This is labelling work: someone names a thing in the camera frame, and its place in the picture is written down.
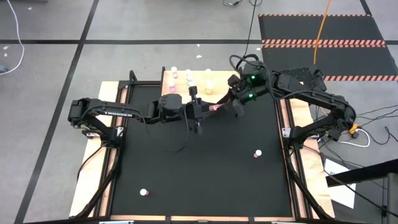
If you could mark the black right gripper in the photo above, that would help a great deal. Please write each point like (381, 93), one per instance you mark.
(239, 88)

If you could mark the black floor mat orange stripes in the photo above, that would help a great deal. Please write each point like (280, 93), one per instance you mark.
(295, 28)

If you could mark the black metal beam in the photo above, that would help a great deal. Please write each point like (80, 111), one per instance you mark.
(360, 174)

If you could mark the white paper sheet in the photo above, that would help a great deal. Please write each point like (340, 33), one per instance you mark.
(340, 186)

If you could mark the wooden shelf black metal legs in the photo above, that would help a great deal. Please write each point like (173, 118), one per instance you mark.
(219, 81)

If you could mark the orange plug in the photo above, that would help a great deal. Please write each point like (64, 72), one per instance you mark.
(351, 128)

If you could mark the black aluminium table frame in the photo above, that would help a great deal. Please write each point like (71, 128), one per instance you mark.
(143, 83)

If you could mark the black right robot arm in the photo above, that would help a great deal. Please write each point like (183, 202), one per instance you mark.
(311, 93)

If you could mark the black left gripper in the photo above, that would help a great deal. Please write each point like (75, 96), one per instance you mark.
(196, 112)

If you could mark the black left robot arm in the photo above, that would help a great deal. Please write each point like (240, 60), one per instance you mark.
(124, 113)

